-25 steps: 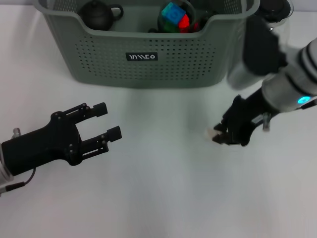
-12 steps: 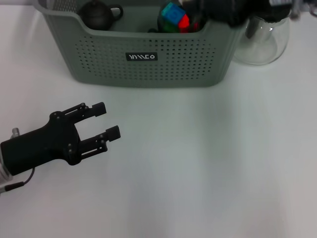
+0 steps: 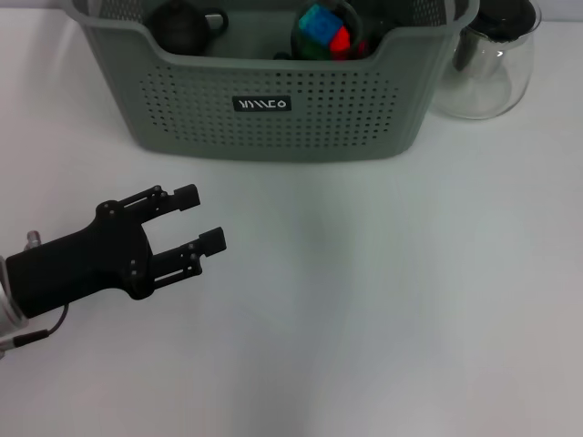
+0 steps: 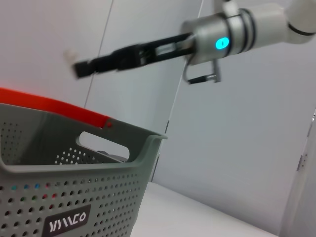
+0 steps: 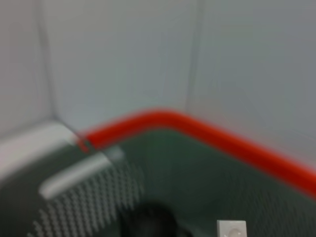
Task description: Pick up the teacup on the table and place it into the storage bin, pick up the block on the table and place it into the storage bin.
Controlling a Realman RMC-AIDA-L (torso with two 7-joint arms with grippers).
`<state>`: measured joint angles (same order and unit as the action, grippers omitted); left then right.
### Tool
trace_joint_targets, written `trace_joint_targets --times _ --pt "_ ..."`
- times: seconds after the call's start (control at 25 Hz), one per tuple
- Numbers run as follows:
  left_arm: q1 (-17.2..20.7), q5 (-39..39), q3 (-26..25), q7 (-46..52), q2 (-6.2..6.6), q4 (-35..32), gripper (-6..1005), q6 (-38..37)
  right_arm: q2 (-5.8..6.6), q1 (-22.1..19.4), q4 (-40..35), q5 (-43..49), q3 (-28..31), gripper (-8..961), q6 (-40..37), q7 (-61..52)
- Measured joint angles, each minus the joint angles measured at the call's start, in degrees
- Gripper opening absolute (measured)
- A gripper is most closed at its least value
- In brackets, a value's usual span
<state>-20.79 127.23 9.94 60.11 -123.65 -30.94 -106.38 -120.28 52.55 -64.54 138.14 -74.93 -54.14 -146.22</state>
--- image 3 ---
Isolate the green toy brick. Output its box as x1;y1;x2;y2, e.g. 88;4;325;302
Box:
300;40;330;60

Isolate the glass carafe with black lid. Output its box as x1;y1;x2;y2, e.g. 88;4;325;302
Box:
428;0;543;120

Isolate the grey-green perforated storage bin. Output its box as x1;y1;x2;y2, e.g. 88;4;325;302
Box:
66;0;480;164

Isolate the orange-red slope brick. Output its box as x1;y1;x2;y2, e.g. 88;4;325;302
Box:
330;25;352;60

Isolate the blue square brick plate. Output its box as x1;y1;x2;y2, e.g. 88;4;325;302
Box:
303;6;343;46

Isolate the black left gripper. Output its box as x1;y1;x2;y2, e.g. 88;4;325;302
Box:
5;183;228;320

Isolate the thin dark left arm cable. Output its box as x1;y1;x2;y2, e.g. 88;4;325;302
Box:
0;303;72;352

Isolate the dark clay teapot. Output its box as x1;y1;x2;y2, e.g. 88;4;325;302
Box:
148;0;230;56

